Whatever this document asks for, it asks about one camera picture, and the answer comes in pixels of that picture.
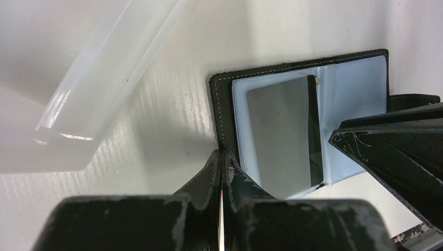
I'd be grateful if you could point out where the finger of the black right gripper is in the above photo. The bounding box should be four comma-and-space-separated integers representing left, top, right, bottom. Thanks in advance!
329, 103, 442, 233

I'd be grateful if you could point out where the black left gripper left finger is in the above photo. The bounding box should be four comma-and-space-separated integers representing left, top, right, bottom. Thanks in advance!
33, 150, 220, 250

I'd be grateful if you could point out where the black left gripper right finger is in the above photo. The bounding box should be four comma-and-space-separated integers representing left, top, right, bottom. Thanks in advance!
221, 150, 395, 250

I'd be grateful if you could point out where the black leather card holder wallet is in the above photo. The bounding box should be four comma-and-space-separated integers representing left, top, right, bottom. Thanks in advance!
209, 49, 440, 199

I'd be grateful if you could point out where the black credit card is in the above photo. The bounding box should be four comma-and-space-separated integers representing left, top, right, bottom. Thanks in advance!
246, 75, 324, 199

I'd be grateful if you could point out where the white plastic card tray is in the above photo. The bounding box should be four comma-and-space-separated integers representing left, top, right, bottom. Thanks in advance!
1, 1, 186, 174

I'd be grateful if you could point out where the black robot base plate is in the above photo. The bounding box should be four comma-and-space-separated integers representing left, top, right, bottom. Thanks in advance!
392, 224, 442, 251

